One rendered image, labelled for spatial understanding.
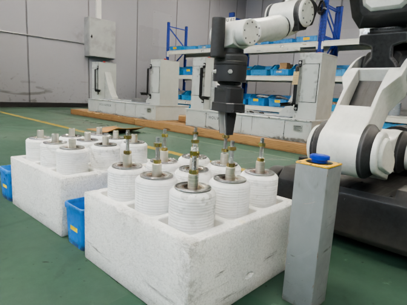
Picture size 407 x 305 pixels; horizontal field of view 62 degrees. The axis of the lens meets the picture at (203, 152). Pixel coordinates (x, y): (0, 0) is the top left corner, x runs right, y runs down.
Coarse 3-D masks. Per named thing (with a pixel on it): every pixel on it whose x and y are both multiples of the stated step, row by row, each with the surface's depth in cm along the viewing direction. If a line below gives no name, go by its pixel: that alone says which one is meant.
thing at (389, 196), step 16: (400, 128) 128; (288, 176) 111; (400, 176) 129; (288, 192) 111; (352, 192) 97; (368, 192) 95; (384, 192) 96; (400, 192) 91; (352, 208) 97; (368, 208) 94; (384, 208) 91; (400, 208) 88; (336, 224) 101; (352, 224) 97; (368, 224) 94; (384, 224) 92; (400, 224) 89; (368, 240) 95; (384, 240) 92; (400, 240) 89
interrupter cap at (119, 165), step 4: (112, 164) 85; (116, 164) 86; (120, 164) 86; (132, 164) 87; (136, 164) 86; (140, 164) 87; (116, 168) 82; (120, 168) 81; (124, 168) 81; (128, 168) 81; (132, 168) 82; (136, 168) 82
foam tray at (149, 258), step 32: (96, 192) 86; (96, 224) 83; (128, 224) 73; (160, 224) 68; (224, 224) 69; (256, 224) 74; (288, 224) 85; (96, 256) 84; (128, 256) 74; (160, 256) 66; (192, 256) 60; (224, 256) 67; (256, 256) 76; (128, 288) 75; (160, 288) 67; (192, 288) 62; (224, 288) 69
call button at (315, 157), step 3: (315, 153) 71; (309, 156) 70; (312, 156) 69; (315, 156) 68; (318, 156) 68; (321, 156) 68; (324, 156) 68; (327, 156) 68; (312, 159) 70; (315, 159) 68; (318, 159) 68; (321, 159) 68; (324, 159) 68; (327, 159) 68; (315, 162) 69; (318, 162) 69; (321, 162) 68; (324, 162) 68; (327, 162) 69
